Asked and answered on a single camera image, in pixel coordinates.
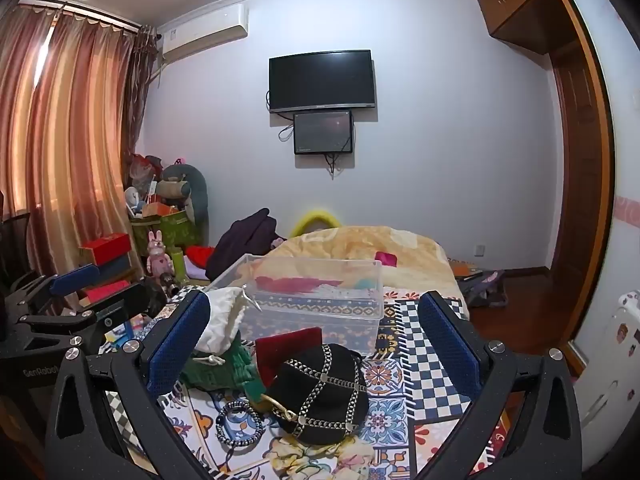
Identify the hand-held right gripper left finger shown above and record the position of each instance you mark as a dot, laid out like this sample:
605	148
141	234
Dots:
180	345

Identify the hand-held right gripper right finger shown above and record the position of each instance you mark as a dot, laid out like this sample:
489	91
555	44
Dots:
450	350

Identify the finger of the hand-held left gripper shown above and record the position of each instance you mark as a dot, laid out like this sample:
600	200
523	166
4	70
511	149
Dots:
115	310
75	279

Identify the green knit pouch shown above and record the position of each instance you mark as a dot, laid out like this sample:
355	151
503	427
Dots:
220	375

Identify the clear plastic storage box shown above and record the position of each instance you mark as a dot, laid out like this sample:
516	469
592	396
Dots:
320	320

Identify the yellow floral cloth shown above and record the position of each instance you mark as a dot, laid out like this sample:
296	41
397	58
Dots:
320	462

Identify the grey flat box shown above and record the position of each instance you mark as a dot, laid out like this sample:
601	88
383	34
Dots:
117	267

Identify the red flat box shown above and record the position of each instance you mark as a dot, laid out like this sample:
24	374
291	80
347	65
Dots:
105	247

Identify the tile-patterned blanket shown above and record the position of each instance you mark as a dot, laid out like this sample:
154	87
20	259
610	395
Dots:
430	395

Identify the pink rabbit figure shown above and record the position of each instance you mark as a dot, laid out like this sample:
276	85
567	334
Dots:
158	257

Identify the purple bag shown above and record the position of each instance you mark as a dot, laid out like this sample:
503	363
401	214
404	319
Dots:
482	290

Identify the black chair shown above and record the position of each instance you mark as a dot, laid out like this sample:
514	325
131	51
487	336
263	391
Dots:
12	250

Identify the green cylinder bottle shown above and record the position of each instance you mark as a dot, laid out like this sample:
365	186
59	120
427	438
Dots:
178	265

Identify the orange flat item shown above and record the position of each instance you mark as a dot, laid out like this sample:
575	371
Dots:
462	269

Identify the red cloth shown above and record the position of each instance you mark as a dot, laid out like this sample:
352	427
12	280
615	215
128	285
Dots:
200	255

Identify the green cardboard box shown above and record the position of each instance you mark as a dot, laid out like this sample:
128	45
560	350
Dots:
165	230

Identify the pile of toys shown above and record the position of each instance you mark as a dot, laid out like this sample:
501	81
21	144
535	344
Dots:
142	185

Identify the dark purple garment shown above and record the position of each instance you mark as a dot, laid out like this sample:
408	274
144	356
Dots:
245	245

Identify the grey plush toy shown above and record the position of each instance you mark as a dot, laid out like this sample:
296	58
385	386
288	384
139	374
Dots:
195	190

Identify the striped orange curtain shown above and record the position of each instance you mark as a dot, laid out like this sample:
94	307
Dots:
65	135

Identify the yellow fleece blanket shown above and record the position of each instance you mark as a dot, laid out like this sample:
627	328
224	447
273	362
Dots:
350	245

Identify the white appliance with stickers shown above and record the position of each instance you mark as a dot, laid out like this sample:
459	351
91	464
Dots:
610	375

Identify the white air conditioner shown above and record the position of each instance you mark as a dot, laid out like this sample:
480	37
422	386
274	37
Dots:
205	30

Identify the wooden overhead cabinet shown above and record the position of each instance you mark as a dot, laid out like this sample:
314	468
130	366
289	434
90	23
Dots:
525	5

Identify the white wall socket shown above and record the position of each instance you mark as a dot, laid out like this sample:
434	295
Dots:
480	250

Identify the wooden door frame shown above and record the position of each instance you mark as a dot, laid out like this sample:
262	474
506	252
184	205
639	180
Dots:
580	185

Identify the small black wall monitor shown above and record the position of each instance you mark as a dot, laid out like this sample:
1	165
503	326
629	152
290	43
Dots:
322	132

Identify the large black wall television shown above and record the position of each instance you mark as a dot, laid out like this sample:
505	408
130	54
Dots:
322	80

